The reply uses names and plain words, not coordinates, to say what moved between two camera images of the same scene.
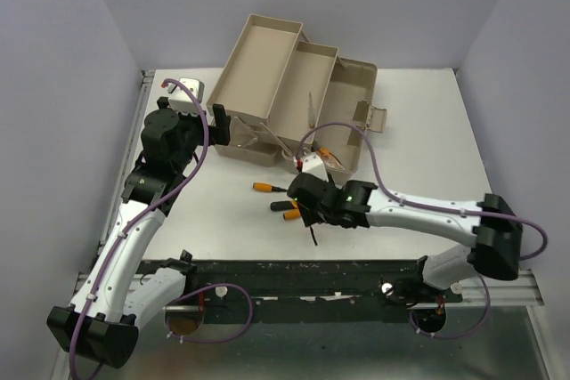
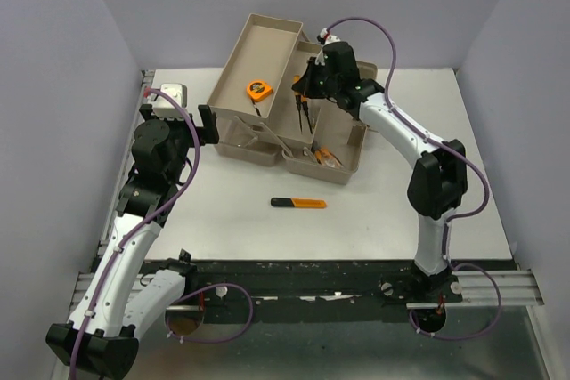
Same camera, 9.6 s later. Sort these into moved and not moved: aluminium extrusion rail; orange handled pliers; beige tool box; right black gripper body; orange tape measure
Moved: orange tape measure; right black gripper body
Not moved: aluminium extrusion rail; beige tool box; orange handled pliers
